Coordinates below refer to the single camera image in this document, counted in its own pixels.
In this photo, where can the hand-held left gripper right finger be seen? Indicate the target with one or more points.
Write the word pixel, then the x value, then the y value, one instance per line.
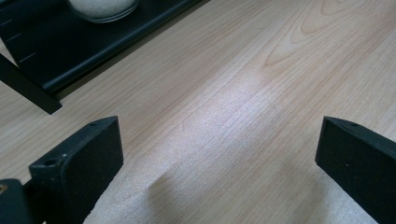
pixel 358 165

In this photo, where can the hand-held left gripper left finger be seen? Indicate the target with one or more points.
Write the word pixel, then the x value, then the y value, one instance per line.
pixel 81 174

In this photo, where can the flat-lid jar of white granules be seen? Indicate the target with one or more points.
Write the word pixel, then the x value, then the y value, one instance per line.
pixel 102 7

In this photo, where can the black two-tier metal rack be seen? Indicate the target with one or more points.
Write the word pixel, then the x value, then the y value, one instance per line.
pixel 62 46

